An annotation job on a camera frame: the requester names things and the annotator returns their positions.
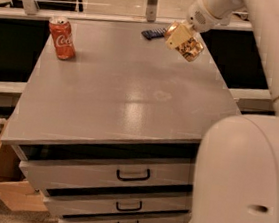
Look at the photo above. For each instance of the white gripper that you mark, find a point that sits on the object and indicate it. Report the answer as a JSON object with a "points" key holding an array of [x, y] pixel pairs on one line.
{"points": [[200, 19]]}

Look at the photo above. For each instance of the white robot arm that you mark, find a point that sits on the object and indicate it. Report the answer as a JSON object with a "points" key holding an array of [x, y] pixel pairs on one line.
{"points": [[237, 167]]}

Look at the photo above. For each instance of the red cola can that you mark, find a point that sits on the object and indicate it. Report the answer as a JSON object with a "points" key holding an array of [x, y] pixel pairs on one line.
{"points": [[60, 29]]}

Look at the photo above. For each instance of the grey drawer cabinet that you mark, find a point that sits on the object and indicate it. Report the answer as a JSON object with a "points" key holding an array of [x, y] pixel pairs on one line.
{"points": [[120, 97]]}

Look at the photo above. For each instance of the top grey drawer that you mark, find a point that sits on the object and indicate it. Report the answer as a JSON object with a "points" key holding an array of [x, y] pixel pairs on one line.
{"points": [[80, 174]]}

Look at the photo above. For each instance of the middle grey drawer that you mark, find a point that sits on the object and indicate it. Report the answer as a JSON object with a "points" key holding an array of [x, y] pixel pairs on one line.
{"points": [[117, 204]]}

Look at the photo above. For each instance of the brown cardboard box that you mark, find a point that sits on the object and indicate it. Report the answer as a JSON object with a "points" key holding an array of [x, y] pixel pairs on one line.
{"points": [[15, 191]]}

